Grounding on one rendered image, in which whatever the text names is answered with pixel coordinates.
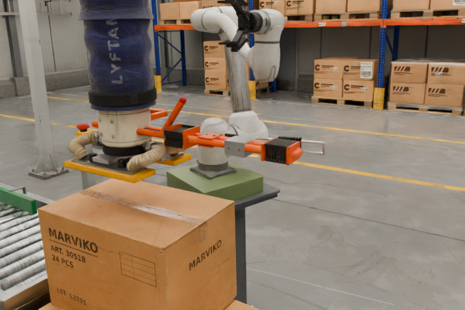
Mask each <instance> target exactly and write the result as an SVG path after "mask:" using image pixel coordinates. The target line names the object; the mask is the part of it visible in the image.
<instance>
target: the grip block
mask: <svg viewBox="0 0 465 310"><path fill-rule="evenodd" d="M196 133H200V126H195V125H184V124H182V127H181V123H179V124H176V125H172V126H169V127H166V128H163V134H164V146H168V147H176V148H183V149H187V148H190V147H193V146H195V145H198V144H196V143H189V142H187V137H188V136H194V135H195V134H196Z"/></svg>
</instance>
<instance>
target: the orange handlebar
mask: <svg viewBox="0 0 465 310"><path fill-rule="evenodd" d="M149 109H150V113H151V120H155V119H157V118H162V117H165V116H167V110H163V109H151V108H149ZM91 125H92V127H95V128H98V120H94V121H93V122H92V123H91ZM146 128H149V129H141V128H138V129H137V130H136V133H137V134H139V135H144V136H152V137H157V138H164V134H163V131H156V130H151V129H159V130H162V127H153V126H146ZM222 135H223V134H216V133H211V132H209V133H207V134H202V133H196V134H195V135H194V136H188V137H187V142H189V143H196V144H200V145H198V146H200V147H208V148H213V147H222V148H224V146H225V145H224V141H225V140H226V139H228V138H231V137H226V136H222ZM262 143H264V142H261V141H255V140H254V141H253V142H252V145H250V144H246V146H245V148H244V149H245V151H246V152H253V153H258V154H261V144H262ZM302 154H303V151H302V149H301V148H299V147H298V148H297V149H296V150H293V151H292V153H291V158H298V157H301V155H302Z"/></svg>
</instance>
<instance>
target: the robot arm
mask: <svg viewBox="0 0 465 310"><path fill-rule="evenodd" d="M217 3H231V5H232V6H220V7H211V8H204V9H199V10H196V11H194V12H193V13H192V15H191V18H190V22H191V25H192V27H193V28H195V29H196V30H198V31H203V32H208V33H218V35H219V37H220V39H221V41H222V42H219V45H224V50H225V55H226V66H227V72H228V81H229V87H230V97H231V103H232V114H231V115H230V117H229V121H228V123H227V122H226V121H225V120H223V119H221V118H208V119H206V120H204V121H203V122H202V123H201V126H200V133H202V134H207V133H209V132H211V133H216V134H223V135H222V136H225V133H227V134H237V135H238V136H243V137H249V138H255V141H261V142H266V141H267V140H256V137H263V138H268V129H267V128H266V125H265V124H264V123H263V122H262V121H260V120H259V118H258V117H257V114H256V113H255V112H254V111H251V105H250V95H249V89H248V78H247V72H246V62H248V65H249V66H250V67H251V69H252V70H253V75H254V76H255V79H256V80H257V81H258V82H272V81H273V80H274V79H275V78H276V77H277V74H278V71H279V67H280V35H281V33H282V30H283V29H284V26H285V18H284V15H283V14H282V13H281V12H279V11H277V10H274V9H270V8H265V9H261V10H251V11H250V12H248V11H247V6H249V3H246V2H245V1H244V0H225V1H217ZM242 8H243V9H242ZM248 33H250V34H254V38H255V45H254V46H253V47H252V48H250V47H249V46H248V44H247V42H249V38H247V34H248ZM245 61H246V62H245ZM198 145H200V144H198ZM198 145H197V154H198V159H197V163H198V165H196V166H193V167H190V171H192V172H196V173H197V174H200V175H201V176H204V177H206V178H207V179H210V180H211V179H214V178H217V177H219V176H223V175H226V174H230V173H235V172H237V169H236V168H233V167H230V166H229V165H228V157H229V155H225V149H224V148H222V147H213V148H208V147H200V146H198Z"/></svg>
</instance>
